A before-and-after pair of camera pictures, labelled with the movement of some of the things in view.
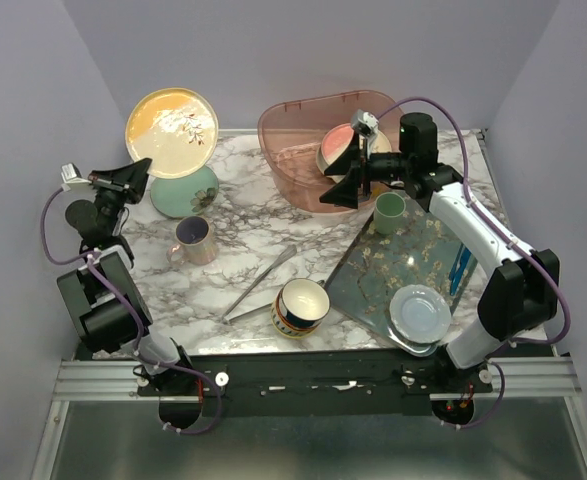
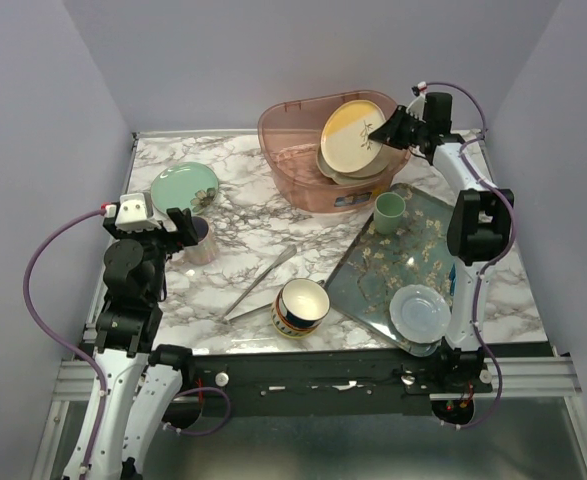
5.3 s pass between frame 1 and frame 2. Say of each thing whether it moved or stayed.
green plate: stayed
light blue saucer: stayed
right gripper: moved
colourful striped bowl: stayed
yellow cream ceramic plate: moved
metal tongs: stayed
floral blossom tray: stayed
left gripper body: moved
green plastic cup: stayed
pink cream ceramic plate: moved
